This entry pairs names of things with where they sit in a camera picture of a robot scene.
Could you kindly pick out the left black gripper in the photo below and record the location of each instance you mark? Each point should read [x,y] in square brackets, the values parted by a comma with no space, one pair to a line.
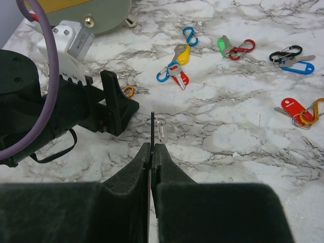
[107,110]

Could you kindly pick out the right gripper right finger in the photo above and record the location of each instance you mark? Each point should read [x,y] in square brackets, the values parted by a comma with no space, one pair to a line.
[188,211]

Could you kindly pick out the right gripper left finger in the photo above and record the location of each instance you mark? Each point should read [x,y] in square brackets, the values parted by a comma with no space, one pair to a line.
[116,210]

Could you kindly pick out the orange S carabiner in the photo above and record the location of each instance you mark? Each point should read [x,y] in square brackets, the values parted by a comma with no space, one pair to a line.
[129,91]
[315,113]

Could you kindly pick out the silver key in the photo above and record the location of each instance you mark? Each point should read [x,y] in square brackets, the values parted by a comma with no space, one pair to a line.
[290,61]
[281,111]
[179,48]
[160,128]
[227,46]
[177,74]

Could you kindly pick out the blue S carabiner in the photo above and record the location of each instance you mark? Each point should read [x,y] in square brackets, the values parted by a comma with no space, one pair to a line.
[163,75]
[191,38]

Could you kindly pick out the red key tag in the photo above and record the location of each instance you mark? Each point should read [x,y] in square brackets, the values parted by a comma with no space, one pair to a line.
[296,111]
[187,79]

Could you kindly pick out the yellow key tag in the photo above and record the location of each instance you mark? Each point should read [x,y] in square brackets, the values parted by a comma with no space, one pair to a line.
[183,58]

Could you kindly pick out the green key tag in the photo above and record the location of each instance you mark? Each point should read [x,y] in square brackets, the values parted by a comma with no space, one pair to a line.
[220,44]

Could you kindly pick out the red S carabiner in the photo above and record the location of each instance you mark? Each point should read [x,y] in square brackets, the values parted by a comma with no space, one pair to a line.
[237,52]

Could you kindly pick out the black S carabiner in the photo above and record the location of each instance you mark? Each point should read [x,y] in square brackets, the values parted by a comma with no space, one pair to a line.
[290,51]

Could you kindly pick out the blue key tag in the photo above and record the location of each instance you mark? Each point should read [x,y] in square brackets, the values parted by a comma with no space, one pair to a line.
[301,67]

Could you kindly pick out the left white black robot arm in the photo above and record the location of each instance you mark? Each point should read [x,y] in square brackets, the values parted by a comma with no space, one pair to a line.
[21,104]

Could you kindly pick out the silver key on yellow tag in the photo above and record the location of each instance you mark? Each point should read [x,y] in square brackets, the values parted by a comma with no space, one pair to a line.
[179,48]

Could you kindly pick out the round three-drawer storage box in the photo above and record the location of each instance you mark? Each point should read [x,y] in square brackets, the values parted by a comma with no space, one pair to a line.
[99,16]

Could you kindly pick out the silver key on green tag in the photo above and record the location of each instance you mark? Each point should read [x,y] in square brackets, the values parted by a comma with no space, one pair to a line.
[227,46]

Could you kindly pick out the silver key on blue tag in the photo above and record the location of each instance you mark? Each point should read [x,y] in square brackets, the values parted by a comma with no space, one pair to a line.
[290,61]

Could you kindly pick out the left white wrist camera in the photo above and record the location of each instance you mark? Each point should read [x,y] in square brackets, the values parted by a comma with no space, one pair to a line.
[73,41]

